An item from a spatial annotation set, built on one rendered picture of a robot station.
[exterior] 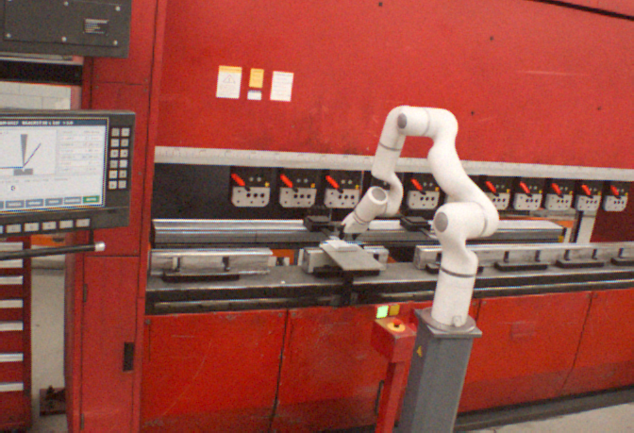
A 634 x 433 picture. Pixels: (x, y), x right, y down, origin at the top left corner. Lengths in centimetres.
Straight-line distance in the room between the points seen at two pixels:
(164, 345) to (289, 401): 64
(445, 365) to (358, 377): 85
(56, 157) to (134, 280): 66
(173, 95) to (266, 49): 39
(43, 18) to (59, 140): 33
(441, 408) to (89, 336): 127
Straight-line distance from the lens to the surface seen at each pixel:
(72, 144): 199
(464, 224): 214
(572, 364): 388
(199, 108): 253
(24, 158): 196
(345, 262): 270
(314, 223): 306
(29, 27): 193
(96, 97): 226
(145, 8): 225
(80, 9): 197
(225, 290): 266
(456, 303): 226
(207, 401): 289
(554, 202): 347
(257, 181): 265
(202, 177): 317
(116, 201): 208
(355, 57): 271
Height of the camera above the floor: 194
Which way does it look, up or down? 15 degrees down
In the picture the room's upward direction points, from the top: 8 degrees clockwise
